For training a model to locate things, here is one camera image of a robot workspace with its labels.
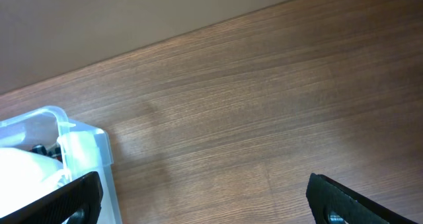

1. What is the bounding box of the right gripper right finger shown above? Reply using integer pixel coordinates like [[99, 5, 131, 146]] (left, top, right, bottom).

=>
[[306, 173, 413, 224]]

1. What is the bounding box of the plaid flannel shirt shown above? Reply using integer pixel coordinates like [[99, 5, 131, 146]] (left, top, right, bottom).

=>
[[30, 144, 63, 163]]

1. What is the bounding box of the clear plastic storage bin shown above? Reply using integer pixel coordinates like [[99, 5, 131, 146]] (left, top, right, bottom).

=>
[[1, 106, 122, 223]]

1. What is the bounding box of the white cloth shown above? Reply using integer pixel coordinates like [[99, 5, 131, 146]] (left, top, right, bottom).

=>
[[0, 147, 69, 218]]

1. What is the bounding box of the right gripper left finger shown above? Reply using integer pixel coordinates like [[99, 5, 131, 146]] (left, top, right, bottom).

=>
[[1, 171, 103, 224]]

